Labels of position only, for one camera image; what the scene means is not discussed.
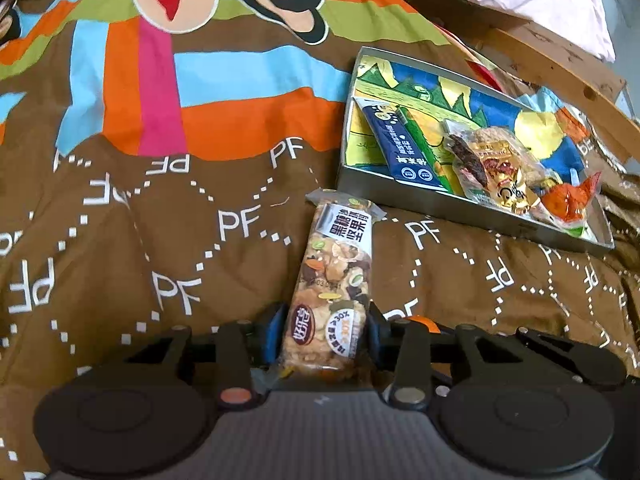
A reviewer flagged pink bedsheet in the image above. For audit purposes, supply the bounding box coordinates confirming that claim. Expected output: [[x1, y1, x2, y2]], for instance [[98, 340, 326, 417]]
[[350, 0, 617, 63]]

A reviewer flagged nut bar packet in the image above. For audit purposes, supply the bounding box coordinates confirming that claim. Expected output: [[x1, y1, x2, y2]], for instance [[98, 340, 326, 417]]
[[272, 189, 386, 391]]

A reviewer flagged clear cereal bar packet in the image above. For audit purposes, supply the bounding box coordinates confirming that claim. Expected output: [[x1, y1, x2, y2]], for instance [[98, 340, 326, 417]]
[[470, 126, 522, 155]]

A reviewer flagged small clear snack packet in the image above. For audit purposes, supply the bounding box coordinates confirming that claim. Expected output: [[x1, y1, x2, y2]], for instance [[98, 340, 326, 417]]
[[442, 120, 489, 199]]

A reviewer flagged gold snack packet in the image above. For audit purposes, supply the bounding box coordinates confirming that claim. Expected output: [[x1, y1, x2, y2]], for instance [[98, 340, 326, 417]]
[[472, 142, 547, 212]]

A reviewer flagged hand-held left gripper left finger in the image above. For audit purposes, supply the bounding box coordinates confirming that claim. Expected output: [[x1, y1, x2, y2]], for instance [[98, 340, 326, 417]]
[[125, 302, 287, 408]]

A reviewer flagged grey tray with dinosaur picture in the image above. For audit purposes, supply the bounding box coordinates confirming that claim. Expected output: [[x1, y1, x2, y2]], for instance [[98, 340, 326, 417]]
[[336, 46, 615, 253]]

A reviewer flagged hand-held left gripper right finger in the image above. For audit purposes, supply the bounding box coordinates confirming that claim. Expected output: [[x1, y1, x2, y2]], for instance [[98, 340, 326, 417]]
[[367, 305, 507, 408]]

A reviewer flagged brown printed blanket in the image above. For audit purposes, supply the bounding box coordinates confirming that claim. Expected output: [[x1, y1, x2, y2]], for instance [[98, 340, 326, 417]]
[[0, 0, 640, 480]]

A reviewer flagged silver foil bag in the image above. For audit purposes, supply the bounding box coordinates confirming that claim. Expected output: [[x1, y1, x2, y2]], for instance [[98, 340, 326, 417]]
[[565, 104, 640, 172]]

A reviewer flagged long blue snack packet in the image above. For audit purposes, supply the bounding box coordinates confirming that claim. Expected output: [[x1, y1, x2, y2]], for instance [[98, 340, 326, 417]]
[[361, 97, 444, 191]]

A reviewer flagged orange snack packet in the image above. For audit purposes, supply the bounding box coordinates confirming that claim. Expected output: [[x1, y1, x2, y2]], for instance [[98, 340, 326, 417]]
[[540, 171, 603, 227]]

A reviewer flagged wooden bed frame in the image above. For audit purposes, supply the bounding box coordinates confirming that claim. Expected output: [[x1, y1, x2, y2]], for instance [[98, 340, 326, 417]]
[[415, 0, 640, 122]]

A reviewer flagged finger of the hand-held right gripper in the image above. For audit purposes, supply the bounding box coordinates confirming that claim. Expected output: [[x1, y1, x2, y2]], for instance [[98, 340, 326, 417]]
[[516, 327, 629, 391]]

